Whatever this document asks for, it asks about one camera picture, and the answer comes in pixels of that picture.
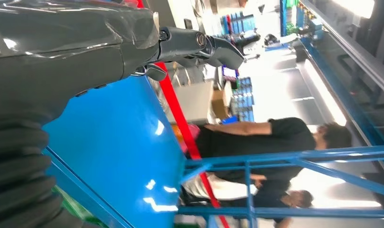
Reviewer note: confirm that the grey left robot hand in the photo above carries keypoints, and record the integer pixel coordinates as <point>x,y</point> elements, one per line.
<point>69,47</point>

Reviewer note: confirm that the red barrier belt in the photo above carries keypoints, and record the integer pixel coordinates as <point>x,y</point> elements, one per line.
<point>179,113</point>

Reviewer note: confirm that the white desk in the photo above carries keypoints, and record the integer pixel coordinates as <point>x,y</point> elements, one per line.
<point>195,104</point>

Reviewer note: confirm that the orange bag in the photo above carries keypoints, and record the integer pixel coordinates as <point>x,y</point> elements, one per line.
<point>178,135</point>

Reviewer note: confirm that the cardboard box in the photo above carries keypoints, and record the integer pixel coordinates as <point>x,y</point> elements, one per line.
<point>219,105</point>

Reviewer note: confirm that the person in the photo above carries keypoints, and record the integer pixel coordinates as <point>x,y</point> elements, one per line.
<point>273,138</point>
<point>273,201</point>

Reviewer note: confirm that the ceiling strip light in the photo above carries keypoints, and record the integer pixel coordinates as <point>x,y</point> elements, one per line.
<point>325,94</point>

